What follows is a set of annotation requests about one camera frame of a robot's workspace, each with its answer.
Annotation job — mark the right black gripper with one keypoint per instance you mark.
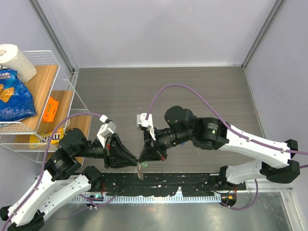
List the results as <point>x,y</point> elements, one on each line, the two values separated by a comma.
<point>147,153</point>

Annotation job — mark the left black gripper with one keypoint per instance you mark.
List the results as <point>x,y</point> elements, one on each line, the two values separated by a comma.
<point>113,147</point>

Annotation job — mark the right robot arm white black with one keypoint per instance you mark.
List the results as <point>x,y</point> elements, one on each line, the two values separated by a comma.
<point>271,160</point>

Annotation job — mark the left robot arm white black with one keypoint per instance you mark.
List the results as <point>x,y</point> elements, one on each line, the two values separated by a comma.
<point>41,200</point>

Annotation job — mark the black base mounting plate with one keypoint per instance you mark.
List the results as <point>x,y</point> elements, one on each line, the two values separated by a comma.
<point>159,184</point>

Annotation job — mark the yellow m&m's bag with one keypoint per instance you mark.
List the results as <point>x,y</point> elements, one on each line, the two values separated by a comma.
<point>36,140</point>

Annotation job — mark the orange candy packet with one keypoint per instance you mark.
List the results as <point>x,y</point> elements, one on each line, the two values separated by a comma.
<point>50,110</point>

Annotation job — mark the blue chips bag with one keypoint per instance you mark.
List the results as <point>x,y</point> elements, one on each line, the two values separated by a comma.
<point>16,101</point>

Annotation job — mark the paper towel roll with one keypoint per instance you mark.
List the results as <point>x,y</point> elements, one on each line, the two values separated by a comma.
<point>12,57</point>

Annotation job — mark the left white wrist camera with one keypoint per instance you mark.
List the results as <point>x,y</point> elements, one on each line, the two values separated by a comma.
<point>106,130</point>

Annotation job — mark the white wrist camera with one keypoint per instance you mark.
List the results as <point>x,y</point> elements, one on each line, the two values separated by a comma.
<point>106,130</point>
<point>145,120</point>

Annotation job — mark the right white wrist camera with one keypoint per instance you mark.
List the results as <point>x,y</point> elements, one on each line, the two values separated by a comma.
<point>145,120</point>

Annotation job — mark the white slotted cable duct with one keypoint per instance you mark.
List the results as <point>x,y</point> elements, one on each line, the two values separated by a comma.
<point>177,198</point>

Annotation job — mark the white wire shelf rack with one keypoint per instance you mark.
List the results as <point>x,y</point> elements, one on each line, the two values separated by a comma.
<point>55,98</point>

